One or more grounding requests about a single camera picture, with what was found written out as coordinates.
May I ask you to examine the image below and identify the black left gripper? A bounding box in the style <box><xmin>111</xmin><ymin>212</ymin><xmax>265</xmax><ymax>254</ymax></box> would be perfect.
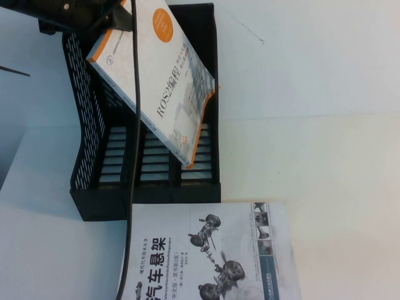
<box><xmin>37</xmin><ymin>0</ymin><xmax>133</xmax><ymax>34</ymax></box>

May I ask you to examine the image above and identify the white orange ROS2 book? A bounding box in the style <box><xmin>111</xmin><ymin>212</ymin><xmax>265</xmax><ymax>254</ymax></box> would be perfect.
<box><xmin>86</xmin><ymin>0</ymin><xmax>222</xmax><ymax>170</ymax></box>

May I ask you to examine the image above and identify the black plastic book stand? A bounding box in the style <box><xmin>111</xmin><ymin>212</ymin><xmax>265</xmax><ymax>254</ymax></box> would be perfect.
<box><xmin>61</xmin><ymin>2</ymin><xmax>223</xmax><ymax>222</ymax></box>

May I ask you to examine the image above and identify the grey car suspension book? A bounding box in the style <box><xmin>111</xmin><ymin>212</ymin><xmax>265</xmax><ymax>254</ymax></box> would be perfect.
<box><xmin>115</xmin><ymin>201</ymin><xmax>303</xmax><ymax>300</ymax></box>

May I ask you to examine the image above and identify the black camera cable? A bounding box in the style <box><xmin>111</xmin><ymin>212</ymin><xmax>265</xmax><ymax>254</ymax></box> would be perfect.
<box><xmin>115</xmin><ymin>0</ymin><xmax>142</xmax><ymax>300</ymax></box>

